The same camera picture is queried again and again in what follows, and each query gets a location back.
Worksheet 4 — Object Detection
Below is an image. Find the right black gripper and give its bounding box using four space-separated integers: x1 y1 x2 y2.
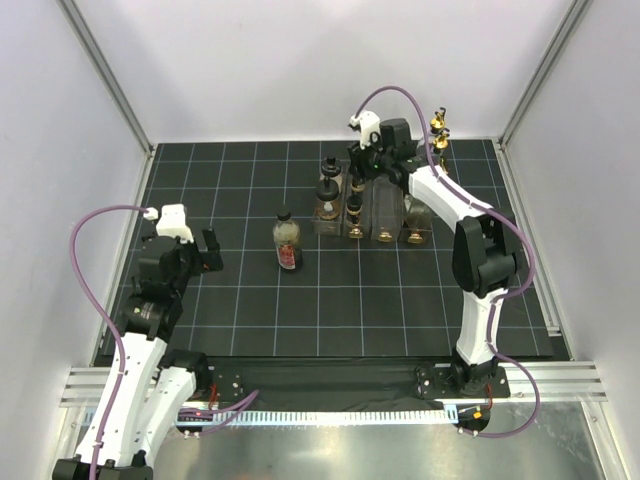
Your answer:
346 131 391 184

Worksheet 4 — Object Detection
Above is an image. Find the glass jar black lid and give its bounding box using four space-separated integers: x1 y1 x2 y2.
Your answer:
315 176 341 221

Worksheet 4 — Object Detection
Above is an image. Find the tall clear liquid bottle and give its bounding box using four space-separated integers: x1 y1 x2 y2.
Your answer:
432 128 450 175

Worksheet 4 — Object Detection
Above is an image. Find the purple cable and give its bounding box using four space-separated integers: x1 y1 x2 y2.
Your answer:
355 85 542 440
69 204 260 480

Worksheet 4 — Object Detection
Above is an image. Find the red label soy bottle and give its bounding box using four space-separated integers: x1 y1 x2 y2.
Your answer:
272 205 303 272

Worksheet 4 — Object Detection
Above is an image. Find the tall bottle dark sauce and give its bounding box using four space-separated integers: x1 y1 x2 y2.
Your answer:
404 194 432 233

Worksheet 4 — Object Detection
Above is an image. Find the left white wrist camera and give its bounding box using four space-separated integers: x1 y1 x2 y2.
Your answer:
143 204 194 244

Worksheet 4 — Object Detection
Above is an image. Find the clear acrylic organizer rack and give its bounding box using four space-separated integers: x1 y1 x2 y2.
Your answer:
312 160 432 245

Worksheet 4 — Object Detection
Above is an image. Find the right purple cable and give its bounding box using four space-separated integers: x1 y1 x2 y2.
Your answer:
355 85 542 440

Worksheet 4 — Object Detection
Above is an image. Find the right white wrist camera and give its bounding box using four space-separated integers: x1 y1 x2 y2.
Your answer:
348 110 381 150

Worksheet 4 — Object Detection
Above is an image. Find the short bottle brown sauce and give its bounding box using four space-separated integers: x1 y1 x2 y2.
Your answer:
429 107 446 135

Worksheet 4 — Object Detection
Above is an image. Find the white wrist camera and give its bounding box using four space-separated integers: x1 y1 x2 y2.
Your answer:
348 110 381 150
143 204 194 244

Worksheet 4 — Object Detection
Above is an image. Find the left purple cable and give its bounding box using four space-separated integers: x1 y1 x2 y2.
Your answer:
69 204 260 480

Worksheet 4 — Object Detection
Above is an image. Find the small spice bottle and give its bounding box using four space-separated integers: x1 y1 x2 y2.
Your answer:
346 193 363 228

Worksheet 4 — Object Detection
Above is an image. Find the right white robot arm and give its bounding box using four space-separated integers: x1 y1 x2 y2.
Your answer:
348 110 523 396

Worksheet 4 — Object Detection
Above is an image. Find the white slotted cable duct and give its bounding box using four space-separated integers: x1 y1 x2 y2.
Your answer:
173 406 459 428

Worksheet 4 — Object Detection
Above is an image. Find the white powder shaker jar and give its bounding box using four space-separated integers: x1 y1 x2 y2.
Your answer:
320 157 345 192

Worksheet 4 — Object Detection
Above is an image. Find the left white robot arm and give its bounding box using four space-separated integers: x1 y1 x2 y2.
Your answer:
52 229 223 479

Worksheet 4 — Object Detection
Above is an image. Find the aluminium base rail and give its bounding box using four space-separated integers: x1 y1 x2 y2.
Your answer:
59 359 609 409

